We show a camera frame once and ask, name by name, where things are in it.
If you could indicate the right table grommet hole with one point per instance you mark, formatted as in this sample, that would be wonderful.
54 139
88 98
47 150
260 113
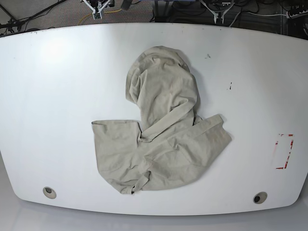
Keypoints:
260 197

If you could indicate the left table grommet hole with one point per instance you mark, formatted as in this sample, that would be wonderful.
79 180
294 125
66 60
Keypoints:
49 192

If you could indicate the red tape rectangle marking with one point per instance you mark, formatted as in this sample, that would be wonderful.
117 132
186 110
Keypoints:
282 151

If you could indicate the white power strip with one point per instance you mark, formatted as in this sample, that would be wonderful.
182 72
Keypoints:
297 11

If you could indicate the table grommet hole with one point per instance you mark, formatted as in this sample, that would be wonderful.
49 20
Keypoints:
49 192
260 197

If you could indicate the beige T-shirt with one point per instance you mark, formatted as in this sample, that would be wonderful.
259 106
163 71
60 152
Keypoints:
171 146

